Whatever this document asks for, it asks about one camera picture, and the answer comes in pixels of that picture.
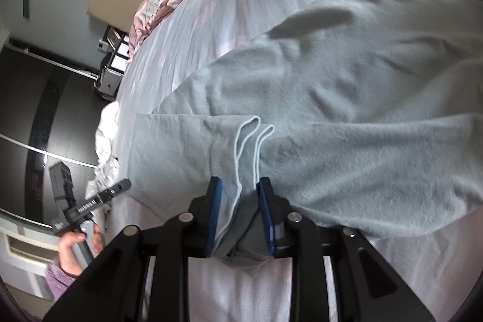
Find light grey-green fleece garment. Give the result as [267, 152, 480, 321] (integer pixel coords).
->
[128, 0, 482, 270]

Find purple sleeve forearm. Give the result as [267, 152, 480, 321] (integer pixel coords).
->
[45, 258, 76, 301]

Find person's left hand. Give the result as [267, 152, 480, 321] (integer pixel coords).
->
[56, 223, 106, 277]

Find white crumpled cloth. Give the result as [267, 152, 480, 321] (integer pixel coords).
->
[84, 101, 120, 198]

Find bedside nightstand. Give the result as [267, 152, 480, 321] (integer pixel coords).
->
[93, 25, 129, 101]

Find white bed sheet pink dots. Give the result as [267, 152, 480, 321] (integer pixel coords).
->
[106, 0, 482, 321]

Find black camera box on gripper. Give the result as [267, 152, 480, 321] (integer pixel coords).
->
[49, 162, 82, 235]

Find grey wall switch panel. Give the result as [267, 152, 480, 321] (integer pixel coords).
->
[22, 0, 30, 20]

